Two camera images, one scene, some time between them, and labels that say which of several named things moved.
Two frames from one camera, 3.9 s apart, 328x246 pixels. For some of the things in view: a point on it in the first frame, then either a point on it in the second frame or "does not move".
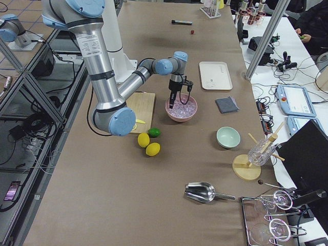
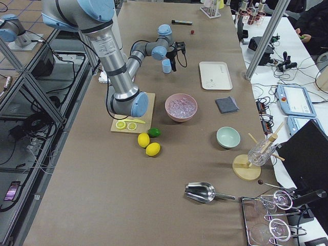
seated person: [311, 25] does not move
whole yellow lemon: [143, 139] does not move
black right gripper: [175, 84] to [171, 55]
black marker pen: [181, 22] does not move
